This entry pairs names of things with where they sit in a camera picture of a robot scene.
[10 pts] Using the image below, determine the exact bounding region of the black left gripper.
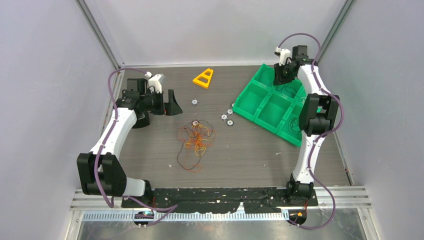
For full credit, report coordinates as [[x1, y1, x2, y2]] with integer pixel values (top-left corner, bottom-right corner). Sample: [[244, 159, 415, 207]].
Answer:
[[140, 89, 182, 116]]

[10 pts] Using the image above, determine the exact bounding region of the blue wire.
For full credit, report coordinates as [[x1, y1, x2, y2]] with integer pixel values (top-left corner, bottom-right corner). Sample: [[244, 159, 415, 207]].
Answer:
[[258, 71, 301, 99]]

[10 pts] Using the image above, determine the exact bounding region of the coloured wire bundle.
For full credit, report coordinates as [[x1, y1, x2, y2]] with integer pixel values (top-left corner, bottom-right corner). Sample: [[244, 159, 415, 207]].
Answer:
[[175, 119, 216, 173]]

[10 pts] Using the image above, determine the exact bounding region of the black wire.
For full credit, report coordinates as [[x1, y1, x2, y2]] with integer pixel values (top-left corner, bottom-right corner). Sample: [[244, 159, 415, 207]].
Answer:
[[286, 117, 304, 135]]

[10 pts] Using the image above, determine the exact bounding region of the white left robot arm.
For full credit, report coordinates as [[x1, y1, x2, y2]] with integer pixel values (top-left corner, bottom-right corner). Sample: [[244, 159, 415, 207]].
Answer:
[[92, 66, 298, 189]]

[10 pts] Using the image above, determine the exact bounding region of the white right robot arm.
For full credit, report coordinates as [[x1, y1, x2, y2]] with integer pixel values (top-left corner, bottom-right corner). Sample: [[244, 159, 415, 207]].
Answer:
[[274, 45, 340, 205]]

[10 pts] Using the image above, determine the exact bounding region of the round token upper left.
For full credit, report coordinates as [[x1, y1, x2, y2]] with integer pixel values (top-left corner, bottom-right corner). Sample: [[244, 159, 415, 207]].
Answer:
[[191, 99, 199, 106]]

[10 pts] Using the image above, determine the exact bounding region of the green compartment bin tray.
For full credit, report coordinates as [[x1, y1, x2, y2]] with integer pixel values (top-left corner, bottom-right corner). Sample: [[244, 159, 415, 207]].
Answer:
[[233, 64, 307, 147]]

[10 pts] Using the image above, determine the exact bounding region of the yellow triangular plastic piece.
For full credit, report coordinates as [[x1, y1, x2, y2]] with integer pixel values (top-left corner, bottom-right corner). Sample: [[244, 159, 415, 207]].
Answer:
[[192, 68, 214, 89]]

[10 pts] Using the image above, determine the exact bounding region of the round token middle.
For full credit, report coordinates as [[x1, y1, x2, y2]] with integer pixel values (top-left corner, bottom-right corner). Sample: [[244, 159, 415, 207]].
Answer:
[[220, 113, 228, 121]]

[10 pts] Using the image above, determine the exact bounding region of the round token lower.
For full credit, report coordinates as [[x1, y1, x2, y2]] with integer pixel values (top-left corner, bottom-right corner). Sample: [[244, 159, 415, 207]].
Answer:
[[226, 119, 234, 126]]

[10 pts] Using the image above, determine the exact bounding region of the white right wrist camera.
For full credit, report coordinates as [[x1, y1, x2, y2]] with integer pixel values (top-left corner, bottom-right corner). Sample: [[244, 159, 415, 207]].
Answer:
[[274, 46, 291, 66]]

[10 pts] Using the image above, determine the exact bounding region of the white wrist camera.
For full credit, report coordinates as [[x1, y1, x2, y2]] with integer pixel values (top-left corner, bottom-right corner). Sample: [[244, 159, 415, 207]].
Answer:
[[144, 71, 165, 94], [274, 46, 291, 66]]

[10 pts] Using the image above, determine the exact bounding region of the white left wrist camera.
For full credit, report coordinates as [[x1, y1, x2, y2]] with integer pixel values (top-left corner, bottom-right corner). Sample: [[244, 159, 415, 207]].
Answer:
[[144, 71, 165, 94]]

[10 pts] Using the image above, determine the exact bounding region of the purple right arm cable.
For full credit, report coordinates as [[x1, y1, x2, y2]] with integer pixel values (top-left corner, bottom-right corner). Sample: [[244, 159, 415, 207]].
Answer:
[[277, 32, 345, 232]]

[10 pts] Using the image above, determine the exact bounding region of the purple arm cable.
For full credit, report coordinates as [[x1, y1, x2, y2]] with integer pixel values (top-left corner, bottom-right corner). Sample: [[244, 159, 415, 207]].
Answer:
[[277, 32, 345, 232], [93, 67, 180, 227]]

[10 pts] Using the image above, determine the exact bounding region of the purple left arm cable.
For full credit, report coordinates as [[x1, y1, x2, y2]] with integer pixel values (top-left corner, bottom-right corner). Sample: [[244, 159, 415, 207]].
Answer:
[[93, 67, 180, 227]]

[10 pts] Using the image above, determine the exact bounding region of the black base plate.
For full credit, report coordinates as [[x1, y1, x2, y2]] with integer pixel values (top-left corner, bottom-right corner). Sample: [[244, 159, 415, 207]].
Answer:
[[121, 187, 318, 214]]

